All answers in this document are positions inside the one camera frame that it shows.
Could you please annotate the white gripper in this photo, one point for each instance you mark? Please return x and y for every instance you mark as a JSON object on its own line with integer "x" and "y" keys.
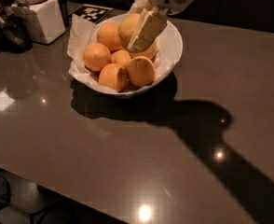
{"x": 152, "y": 23}

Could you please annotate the hidden middle orange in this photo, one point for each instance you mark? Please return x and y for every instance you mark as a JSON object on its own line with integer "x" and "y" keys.
{"x": 121, "y": 57}

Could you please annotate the white bowl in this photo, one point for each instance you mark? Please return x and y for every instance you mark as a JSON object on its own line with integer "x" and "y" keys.
{"x": 171, "y": 44}

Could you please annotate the black white fiducial marker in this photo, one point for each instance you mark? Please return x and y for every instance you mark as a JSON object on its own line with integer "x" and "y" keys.
{"x": 91, "y": 12}

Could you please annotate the white paper liner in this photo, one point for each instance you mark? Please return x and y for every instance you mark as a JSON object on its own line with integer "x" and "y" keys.
{"x": 79, "y": 34}

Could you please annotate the white square jar base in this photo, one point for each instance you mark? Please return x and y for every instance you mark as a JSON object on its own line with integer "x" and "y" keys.
{"x": 43, "y": 22}

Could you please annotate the black round appliance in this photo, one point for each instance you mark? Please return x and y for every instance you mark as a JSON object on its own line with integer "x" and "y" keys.
{"x": 16, "y": 38}

